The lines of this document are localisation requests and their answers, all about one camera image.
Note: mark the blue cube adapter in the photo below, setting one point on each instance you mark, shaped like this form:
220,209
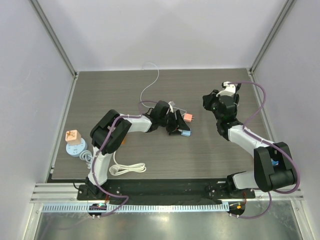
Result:
274,162

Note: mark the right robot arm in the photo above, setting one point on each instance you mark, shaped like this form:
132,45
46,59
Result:
273,166

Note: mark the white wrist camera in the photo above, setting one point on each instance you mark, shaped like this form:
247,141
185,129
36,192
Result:
171,106
229,88

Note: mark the aluminium front rail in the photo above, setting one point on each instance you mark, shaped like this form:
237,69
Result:
67,192

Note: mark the tan cube socket adapter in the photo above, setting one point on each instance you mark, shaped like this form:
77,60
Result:
73,137

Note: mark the white slotted cable duct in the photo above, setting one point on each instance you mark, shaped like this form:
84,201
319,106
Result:
106,208

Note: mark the pink charger plug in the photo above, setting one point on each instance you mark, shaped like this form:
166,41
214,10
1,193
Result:
188,117

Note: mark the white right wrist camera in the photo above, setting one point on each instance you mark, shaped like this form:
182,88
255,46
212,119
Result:
229,88

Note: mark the light blue charger plug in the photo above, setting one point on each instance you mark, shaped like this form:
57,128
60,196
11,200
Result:
186,133

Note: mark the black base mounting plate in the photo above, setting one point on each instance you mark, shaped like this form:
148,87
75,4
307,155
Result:
164,189

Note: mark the right aluminium frame post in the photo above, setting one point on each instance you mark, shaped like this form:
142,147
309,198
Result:
284,12

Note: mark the left aluminium frame post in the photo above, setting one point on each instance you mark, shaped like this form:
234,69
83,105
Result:
52,35

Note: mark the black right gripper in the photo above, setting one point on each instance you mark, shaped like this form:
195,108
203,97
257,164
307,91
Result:
208,100

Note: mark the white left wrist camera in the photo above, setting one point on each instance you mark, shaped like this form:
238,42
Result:
171,106

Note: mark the round light blue socket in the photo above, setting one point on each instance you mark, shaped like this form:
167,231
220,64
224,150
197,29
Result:
76,150

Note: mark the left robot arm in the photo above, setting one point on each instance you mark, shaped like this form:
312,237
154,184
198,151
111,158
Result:
109,133

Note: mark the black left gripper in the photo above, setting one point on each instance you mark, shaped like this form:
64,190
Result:
181,125

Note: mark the aluminium frame post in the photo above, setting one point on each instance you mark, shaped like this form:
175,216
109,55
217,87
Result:
284,12
52,35

